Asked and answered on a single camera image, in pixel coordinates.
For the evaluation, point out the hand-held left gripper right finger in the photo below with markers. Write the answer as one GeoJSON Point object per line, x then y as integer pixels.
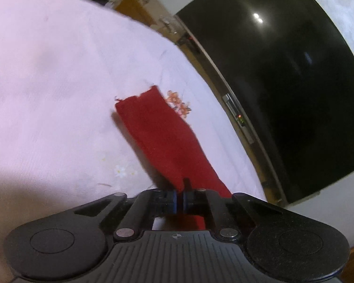
{"type": "Point", "coordinates": [185, 202]}

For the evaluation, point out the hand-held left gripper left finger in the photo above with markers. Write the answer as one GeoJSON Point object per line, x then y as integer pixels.
{"type": "Point", "coordinates": [174, 202]}

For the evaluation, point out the red knit garment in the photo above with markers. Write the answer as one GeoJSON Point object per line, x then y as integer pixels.
{"type": "Point", "coordinates": [159, 129]}

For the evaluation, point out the black television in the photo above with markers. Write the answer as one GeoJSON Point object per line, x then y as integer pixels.
{"type": "Point", "coordinates": [283, 79]}

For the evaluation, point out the white floral bed sheet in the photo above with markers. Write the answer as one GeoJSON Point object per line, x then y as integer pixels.
{"type": "Point", "coordinates": [62, 79]}

